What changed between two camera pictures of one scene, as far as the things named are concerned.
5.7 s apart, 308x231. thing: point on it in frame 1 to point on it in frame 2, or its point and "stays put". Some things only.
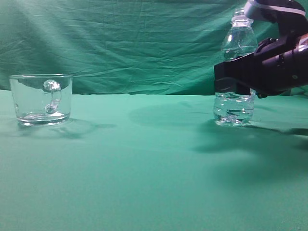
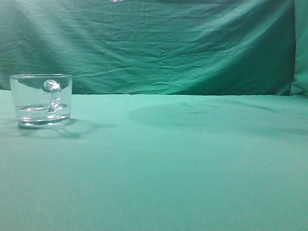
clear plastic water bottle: (237, 110) to (115, 1)
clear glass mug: (42, 99) stays put
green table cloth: (145, 161) stays put
